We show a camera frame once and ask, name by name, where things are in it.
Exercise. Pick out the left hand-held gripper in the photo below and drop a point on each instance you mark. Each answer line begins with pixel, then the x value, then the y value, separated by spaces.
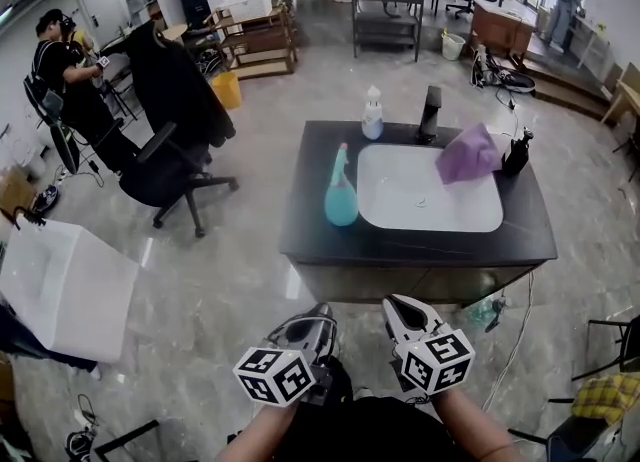
pixel 272 375

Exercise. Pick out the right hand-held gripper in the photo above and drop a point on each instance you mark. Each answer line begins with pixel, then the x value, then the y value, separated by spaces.
pixel 440 360

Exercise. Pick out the teal spray bottle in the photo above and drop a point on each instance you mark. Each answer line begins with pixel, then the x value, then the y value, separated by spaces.
pixel 341 205

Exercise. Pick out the person's left forearm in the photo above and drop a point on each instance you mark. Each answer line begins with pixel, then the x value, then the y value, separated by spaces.
pixel 260 430

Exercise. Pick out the person's right forearm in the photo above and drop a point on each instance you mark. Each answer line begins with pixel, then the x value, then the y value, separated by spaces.
pixel 470 425

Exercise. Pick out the white detergent bottle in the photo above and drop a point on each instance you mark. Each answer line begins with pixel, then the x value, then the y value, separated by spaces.
pixel 372 122

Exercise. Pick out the black vanity cabinet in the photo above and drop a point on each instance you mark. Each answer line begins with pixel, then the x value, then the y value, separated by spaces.
pixel 320 245

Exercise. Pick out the person's black clothing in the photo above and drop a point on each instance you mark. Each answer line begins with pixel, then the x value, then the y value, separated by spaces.
pixel 370 430

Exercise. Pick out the white sink basin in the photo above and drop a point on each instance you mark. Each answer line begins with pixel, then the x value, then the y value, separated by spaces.
pixel 410 185

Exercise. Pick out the purple cloth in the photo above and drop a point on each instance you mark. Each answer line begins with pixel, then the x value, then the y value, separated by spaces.
pixel 467 155

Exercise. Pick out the black soap dispenser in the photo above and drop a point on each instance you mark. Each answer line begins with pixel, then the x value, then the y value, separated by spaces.
pixel 515 157

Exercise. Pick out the black metal chair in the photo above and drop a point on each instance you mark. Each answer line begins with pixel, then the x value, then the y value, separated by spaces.
pixel 575 442

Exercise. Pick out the black boxy faucet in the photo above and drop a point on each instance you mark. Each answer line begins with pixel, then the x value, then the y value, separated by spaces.
pixel 429 115

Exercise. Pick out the yellow plaid cloth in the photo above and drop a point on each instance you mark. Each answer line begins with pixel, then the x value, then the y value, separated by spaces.
pixel 607 395

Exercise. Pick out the black office chair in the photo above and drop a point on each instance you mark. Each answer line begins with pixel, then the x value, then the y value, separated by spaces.
pixel 165 175

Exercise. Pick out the white sink cabinet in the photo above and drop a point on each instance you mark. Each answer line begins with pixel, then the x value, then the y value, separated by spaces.
pixel 75 290

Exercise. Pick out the yellow bucket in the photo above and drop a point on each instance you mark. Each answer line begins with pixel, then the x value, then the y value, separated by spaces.
pixel 227 90

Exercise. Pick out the white waste bin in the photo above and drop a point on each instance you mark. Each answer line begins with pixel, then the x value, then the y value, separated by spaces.
pixel 452 47

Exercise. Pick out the black jacket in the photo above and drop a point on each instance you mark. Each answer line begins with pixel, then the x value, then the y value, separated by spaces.
pixel 170 85

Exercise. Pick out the wooden shelf rack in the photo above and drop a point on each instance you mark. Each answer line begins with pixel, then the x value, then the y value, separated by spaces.
pixel 260 45

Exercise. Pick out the brown wooden cabinet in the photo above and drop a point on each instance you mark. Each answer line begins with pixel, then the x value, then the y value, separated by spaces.
pixel 500 32

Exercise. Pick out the light wooden table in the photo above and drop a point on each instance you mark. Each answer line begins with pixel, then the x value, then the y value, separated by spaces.
pixel 625 95

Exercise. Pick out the grey metal table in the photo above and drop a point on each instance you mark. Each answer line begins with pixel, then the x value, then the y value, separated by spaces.
pixel 385 0

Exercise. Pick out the cardboard box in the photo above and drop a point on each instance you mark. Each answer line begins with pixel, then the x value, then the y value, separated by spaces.
pixel 17 190

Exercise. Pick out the white plastic crate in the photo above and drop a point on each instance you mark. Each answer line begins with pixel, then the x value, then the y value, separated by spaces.
pixel 247 6

